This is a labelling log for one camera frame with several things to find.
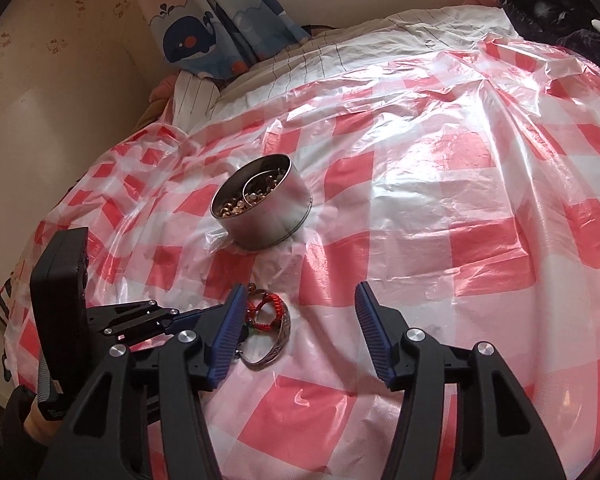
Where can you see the round metal tin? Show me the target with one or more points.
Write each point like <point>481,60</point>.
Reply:
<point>270,215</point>

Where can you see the pink cloth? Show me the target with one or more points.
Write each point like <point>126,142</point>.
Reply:
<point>482,0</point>
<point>157,100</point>

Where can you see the person's left forearm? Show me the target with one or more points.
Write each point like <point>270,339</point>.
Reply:
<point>32,417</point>

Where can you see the whale print curtain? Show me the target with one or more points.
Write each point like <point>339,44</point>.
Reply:
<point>215,15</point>

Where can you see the thin metal bangle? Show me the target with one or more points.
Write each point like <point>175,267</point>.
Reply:
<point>260,176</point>

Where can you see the white striped bed sheet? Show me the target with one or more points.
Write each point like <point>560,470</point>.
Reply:
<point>360,35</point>

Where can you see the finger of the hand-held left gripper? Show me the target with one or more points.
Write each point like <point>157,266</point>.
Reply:
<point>190,317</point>
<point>130,308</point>

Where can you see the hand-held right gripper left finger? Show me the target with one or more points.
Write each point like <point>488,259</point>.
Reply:
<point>230,332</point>

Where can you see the silver engraved bangle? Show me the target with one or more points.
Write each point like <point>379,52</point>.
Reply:
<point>280,340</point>

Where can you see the gold bead jewelry pile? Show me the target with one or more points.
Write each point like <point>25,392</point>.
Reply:
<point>235,202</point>

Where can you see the black jacket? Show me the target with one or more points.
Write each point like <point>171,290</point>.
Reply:
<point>555,5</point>

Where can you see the red white checkered plastic sheet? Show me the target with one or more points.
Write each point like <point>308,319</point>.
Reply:
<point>430,220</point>

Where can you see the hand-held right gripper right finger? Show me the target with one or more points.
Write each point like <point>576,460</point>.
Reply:
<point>372,332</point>

